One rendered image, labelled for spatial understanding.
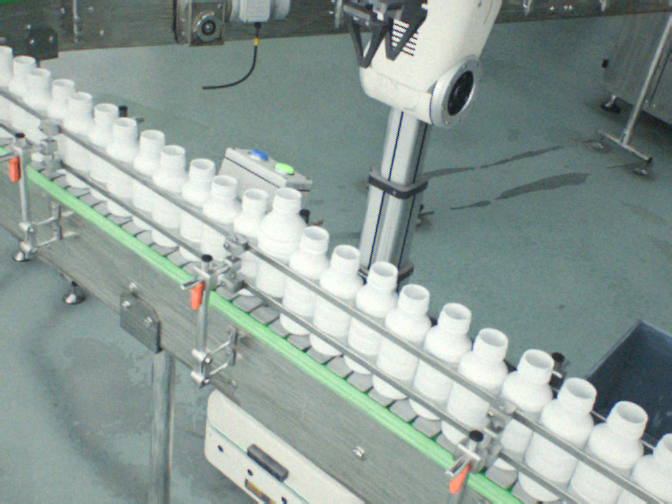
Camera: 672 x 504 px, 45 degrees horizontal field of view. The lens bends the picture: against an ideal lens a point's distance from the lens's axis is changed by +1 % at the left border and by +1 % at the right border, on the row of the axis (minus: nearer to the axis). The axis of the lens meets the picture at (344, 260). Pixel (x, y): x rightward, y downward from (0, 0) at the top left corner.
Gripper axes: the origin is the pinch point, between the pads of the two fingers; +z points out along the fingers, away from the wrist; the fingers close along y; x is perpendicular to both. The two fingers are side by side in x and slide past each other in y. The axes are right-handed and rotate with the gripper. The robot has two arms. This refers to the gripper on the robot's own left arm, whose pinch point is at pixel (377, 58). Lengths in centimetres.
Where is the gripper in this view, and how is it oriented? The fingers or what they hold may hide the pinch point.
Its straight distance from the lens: 117.5
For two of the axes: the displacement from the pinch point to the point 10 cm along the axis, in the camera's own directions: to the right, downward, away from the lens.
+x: -7.5, -4.6, 4.7
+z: -1.6, 8.2, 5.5
